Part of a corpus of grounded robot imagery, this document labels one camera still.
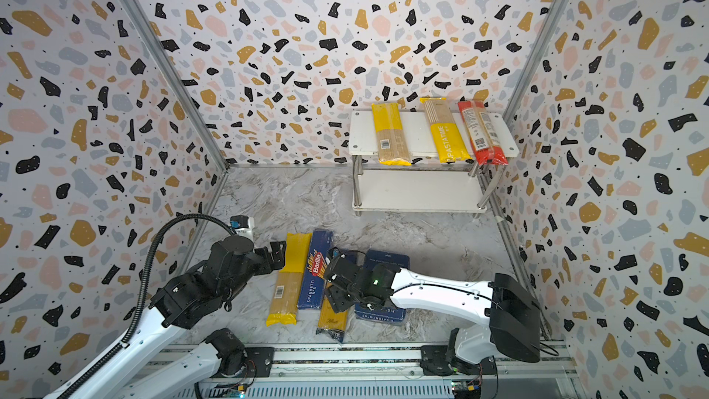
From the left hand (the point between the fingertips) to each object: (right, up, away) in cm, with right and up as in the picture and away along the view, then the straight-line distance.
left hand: (275, 245), depth 72 cm
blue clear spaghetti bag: (+14, -24, +6) cm, 28 cm away
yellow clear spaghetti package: (0, -20, +9) cm, 22 cm away
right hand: (+16, -13, +4) cm, 21 cm away
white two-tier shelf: (+40, +26, +7) cm, 49 cm away
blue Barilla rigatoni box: (+30, -20, +4) cm, 36 cm away
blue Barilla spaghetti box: (+7, -16, +11) cm, 21 cm away
